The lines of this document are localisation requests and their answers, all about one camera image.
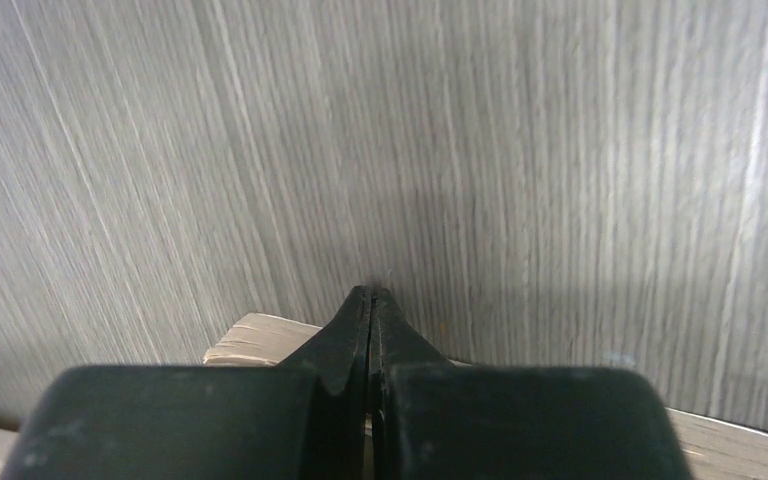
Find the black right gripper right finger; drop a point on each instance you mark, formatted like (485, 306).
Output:
(433, 419)

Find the lime green cartoon book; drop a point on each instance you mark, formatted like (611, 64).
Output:
(715, 449)

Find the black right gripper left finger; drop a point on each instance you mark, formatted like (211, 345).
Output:
(300, 419)

